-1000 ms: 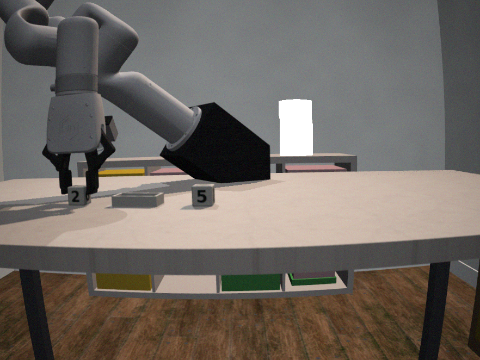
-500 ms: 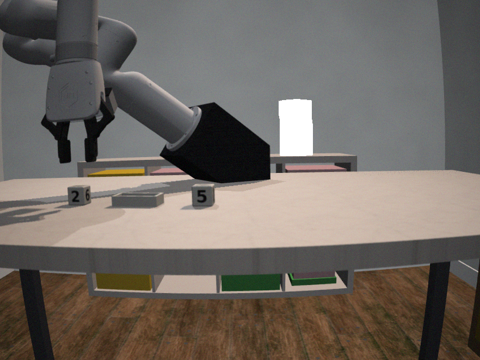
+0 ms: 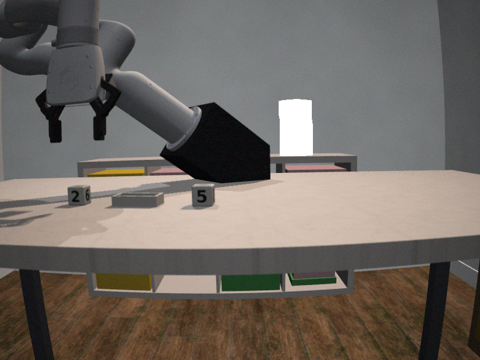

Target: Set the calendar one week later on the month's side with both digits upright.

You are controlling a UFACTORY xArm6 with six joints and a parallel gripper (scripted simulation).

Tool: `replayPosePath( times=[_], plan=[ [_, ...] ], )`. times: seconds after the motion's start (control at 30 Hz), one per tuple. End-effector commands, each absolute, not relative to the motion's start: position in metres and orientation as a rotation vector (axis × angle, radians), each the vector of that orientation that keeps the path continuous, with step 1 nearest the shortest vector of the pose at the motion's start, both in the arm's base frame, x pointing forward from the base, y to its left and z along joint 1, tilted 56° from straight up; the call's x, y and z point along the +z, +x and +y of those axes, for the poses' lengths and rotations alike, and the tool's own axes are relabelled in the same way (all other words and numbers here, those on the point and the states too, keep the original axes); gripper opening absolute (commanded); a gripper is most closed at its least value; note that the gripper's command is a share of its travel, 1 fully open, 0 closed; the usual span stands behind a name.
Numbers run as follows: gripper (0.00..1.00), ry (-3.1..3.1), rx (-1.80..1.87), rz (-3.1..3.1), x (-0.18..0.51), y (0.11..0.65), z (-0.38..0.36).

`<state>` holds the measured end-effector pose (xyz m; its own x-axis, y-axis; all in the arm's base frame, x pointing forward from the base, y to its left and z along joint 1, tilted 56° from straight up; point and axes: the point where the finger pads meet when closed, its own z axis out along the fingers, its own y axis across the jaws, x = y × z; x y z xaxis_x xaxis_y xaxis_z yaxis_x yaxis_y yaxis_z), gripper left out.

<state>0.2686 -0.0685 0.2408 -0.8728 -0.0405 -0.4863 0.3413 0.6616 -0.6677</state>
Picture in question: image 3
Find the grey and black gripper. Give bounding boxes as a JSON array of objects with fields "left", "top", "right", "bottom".
[{"left": 35, "top": 42, "right": 121, "bottom": 143}]

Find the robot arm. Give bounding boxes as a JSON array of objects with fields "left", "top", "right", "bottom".
[{"left": 0, "top": 0, "right": 202, "bottom": 151}]

